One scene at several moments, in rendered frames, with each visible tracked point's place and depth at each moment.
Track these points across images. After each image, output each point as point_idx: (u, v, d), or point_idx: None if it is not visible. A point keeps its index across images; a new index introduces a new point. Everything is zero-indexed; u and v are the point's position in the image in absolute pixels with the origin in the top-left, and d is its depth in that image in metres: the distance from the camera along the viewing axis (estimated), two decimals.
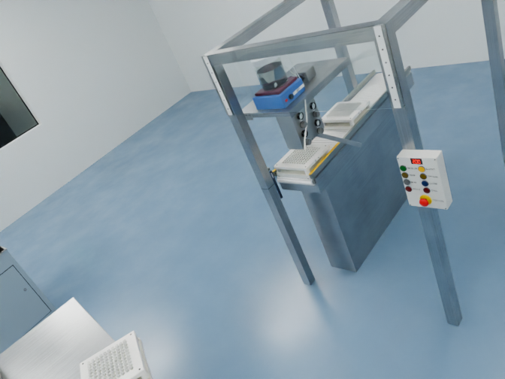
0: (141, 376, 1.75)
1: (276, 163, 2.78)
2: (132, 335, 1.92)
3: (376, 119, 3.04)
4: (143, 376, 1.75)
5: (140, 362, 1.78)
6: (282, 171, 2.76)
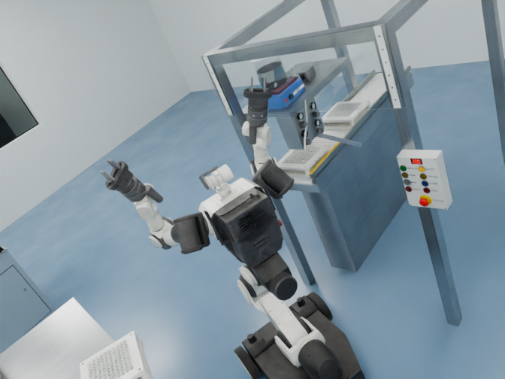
0: (141, 376, 1.75)
1: None
2: (132, 335, 1.92)
3: (376, 119, 3.04)
4: (143, 376, 1.75)
5: (140, 362, 1.78)
6: None
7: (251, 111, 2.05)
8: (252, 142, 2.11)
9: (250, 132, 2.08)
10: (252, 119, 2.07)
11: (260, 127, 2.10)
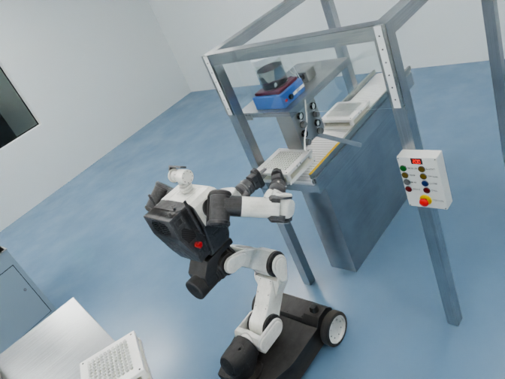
0: (141, 376, 1.75)
1: (257, 168, 2.66)
2: (132, 335, 1.92)
3: (376, 119, 3.04)
4: (143, 376, 1.75)
5: (140, 362, 1.78)
6: (263, 177, 2.65)
7: None
8: None
9: None
10: None
11: None
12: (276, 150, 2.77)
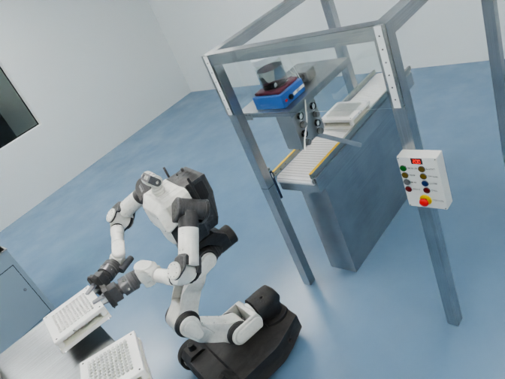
0: (141, 376, 1.75)
1: (98, 309, 2.08)
2: (132, 335, 1.92)
3: (376, 119, 3.04)
4: (143, 376, 1.75)
5: (140, 362, 1.78)
6: None
7: (113, 278, 2.32)
8: (132, 259, 2.41)
9: (128, 267, 2.38)
10: (117, 273, 2.35)
11: (118, 262, 2.37)
12: (59, 338, 2.01)
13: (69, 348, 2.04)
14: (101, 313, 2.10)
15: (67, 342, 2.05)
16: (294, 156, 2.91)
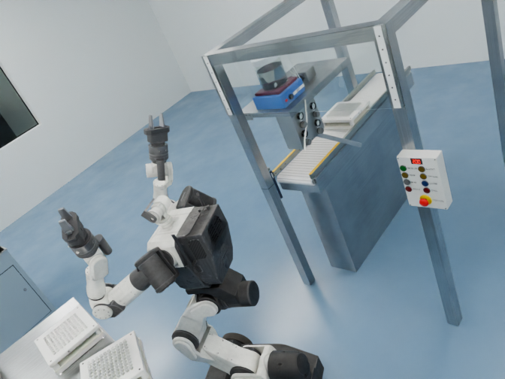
0: (141, 376, 1.75)
1: (92, 328, 2.06)
2: (132, 335, 1.92)
3: (376, 119, 3.04)
4: (143, 376, 1.75)
5: (140, 362, 1.78)
6: None
7: (156, 147, 2.12)
8: (162, 178, 2.15)
9: (160, 168, 2.13)
10: (158, 156, 2.14)
11: (164, 162, 2.18)
12: (54, 360, 1.98)
13: (64, 370, 2.01)
14: (95, 332, 2.08)
15: (61, 364, 2.02)
16: (294, 156, 2.91)
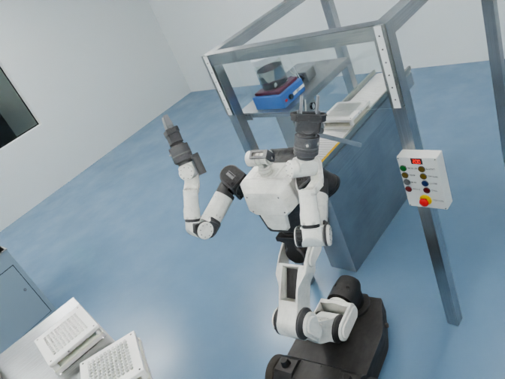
0: (141, 376, 1.75)
1: (92, 328, 2.06)
2: (132, 335, 1.92)
3: (376, 119, 3.04)
4: (143, 376, 1.75)
5: (140, 362, 1.78)
6: None
7: (185, 143, 2.03)
8: (205, 169, 2.06)
9: (201, 159, 2.04)
10: (190, 151, 2.04)
11: None
12: (54, 360, 1.98)
13: (64, 370, 2.01)
14: (95, 332, 2.08)
15: (61, 364, 2.02)
16: None
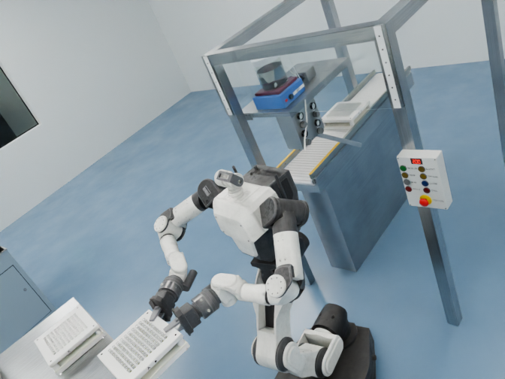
0: (179, 341, 1.65)
1: (92, 328, 2.06)
2: (150, 313, 1.81)
3: (376, 119, 3.04)
4: (181, 341, 1.66)
5: (173, 328, 1.68)
6: None
7: (178, 299, 1.88)
8: (196, 274, 1.98)
9: (192, 283, 1.94)
10: (182, 292, 1.91)
11: (180, 277, 1.93)
12: (54, 360, 1.98)
13: (64, 370, 2.01)
14: (95, 332, 2.08)
15: (61, 364, 2.02)
16: (294, 156, 2.91)
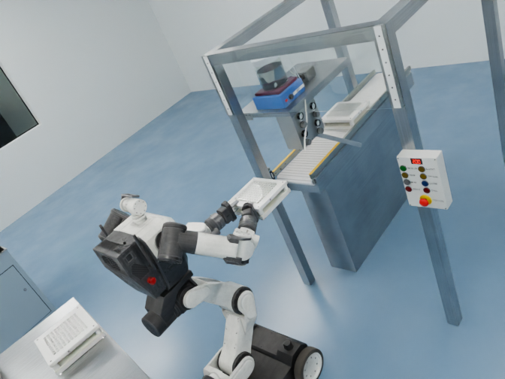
0: None
1: (92, 328, 2.06)
2: (255, 207, 2.37)
3: (376, 119, 3.04)
4: None
5: (231, 204, 2.49)
6: None
7: None
8: None
9: None
10: None
11: None
12: (54, 360, 1.98)
13: (64, 370, 2.01)
14: (95, 332, 2.08)
15: (61, 364, 2.02)
16: (294, 156, 2.91)
